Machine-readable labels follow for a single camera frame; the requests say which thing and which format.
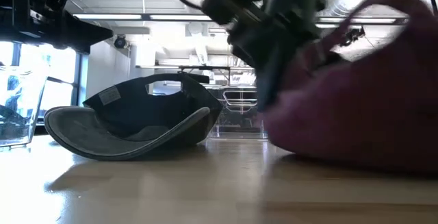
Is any round black ceiling camera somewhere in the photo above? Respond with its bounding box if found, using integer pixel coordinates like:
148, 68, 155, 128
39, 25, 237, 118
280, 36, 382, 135
114, 34, 128, 49

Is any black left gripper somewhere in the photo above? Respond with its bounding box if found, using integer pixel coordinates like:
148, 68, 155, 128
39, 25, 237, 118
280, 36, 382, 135
0, 0, 114, 54

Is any charcoal baseball cap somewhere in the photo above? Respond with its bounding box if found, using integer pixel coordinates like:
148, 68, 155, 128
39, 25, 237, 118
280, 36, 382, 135
43, 72, 224, 162

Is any clear plastic bin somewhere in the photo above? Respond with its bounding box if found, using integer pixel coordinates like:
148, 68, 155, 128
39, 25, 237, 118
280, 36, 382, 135
208, 86, 268, 140
0, 64, 49, 149

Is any maroon cap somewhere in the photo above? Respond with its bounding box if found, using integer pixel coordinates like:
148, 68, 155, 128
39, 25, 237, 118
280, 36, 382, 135
263, 0, 438, 175

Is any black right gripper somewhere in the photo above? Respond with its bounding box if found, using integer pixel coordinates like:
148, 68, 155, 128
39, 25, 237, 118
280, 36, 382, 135
201, 0, 326, 112

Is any metal wire rack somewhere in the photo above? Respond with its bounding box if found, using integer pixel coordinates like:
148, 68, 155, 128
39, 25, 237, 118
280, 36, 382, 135
222, 88, 258, 115

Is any long ceiling light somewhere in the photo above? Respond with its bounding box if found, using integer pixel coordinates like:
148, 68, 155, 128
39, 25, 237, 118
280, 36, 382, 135
73, 13, 143, 21
314, 17, 408, 25
149, 14, 214, 22

